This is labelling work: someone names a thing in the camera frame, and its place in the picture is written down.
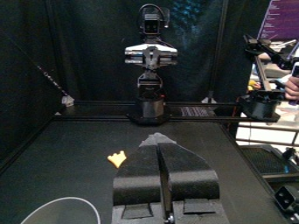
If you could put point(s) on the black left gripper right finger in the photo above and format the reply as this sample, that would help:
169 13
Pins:
192 175

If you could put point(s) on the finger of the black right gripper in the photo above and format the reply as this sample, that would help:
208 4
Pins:
156 57
148 57

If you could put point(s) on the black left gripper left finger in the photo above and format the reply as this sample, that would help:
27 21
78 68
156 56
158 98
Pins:
137 172

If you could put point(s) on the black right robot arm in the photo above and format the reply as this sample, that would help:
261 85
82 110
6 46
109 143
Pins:
150 108

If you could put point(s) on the yellow toy fries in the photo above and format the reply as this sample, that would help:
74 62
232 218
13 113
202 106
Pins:
118 159

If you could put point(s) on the person's hand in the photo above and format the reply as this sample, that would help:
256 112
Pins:
292 87

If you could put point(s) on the black mesh tray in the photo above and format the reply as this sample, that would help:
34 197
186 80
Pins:
266 160

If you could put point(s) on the white cloth clip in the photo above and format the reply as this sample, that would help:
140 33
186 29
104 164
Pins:
209 100
67 101

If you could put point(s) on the black plug connector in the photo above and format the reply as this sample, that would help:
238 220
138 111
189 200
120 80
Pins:
288 197

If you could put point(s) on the yellow toy figure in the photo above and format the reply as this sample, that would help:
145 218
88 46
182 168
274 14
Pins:
254 85

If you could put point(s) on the purple poster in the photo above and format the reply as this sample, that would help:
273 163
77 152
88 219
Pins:
281 19

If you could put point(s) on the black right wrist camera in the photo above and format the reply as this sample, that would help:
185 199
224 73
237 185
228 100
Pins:
152 22

